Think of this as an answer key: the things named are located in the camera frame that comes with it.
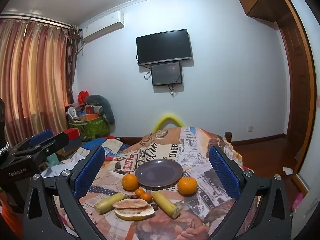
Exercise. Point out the green fabric bag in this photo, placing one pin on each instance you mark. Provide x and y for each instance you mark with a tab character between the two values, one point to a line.
96	128

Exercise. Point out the white wall socket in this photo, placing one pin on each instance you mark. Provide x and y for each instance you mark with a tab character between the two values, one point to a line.
250	128

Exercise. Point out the white air conditioner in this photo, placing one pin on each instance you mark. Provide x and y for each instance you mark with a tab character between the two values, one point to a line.
102	28

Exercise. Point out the white paper scrap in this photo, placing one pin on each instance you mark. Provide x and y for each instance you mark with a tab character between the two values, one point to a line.
287	170

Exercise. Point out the white cloth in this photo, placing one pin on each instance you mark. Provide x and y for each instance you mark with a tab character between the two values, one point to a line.
72	160

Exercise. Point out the red plastic bag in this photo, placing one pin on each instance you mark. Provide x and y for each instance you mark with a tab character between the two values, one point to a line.
82	96

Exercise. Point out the red box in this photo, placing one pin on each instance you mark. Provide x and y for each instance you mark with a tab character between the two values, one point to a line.
72	133

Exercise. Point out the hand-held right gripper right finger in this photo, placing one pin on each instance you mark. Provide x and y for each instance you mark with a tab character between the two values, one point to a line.
223	172

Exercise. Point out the yellow curved chair back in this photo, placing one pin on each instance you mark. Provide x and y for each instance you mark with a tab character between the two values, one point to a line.
162	120

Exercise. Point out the brown wooden door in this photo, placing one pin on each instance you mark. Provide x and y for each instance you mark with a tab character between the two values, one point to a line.
296	85

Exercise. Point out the orange cardboard box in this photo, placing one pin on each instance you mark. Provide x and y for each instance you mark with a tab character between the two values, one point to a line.
90	117

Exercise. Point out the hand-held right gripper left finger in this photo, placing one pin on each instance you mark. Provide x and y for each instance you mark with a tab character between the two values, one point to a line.
89	172

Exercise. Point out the dark wooden bed frame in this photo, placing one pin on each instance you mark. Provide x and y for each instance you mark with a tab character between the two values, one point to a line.
132	140

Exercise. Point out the newspaper print tablecloth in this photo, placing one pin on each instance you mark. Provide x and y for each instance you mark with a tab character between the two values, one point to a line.
162	150

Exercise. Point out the large orange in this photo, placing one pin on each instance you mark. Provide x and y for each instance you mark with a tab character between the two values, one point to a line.
187	185
130	182

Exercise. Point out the dark red grape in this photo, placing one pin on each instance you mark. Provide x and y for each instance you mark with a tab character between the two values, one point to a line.
155	206
132	197

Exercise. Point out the small tangerine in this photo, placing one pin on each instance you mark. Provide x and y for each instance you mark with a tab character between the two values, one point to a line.
146	197
139	192

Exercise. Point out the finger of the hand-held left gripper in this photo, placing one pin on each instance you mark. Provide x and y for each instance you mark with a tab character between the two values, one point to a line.
40	136
58	141

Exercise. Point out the blue patchwork quilt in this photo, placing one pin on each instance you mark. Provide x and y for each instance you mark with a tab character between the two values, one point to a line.
112	145

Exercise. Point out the grey plush pillow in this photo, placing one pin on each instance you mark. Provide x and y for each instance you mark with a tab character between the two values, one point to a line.
106	107

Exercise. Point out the pink plastic item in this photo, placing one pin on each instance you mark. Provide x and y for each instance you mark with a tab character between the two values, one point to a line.
298	201

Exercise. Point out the purple ceramic plate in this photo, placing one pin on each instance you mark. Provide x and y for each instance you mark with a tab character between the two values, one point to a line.
160	172

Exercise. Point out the orange striped curtain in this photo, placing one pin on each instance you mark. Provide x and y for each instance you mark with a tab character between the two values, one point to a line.
32	75

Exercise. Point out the dark brown curtain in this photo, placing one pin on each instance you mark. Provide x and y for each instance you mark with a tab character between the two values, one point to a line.
72	60

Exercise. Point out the black wall television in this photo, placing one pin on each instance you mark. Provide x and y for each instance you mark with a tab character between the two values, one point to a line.
163	47

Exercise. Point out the small black wall monitor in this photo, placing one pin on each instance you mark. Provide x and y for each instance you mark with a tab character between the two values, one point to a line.
166	74

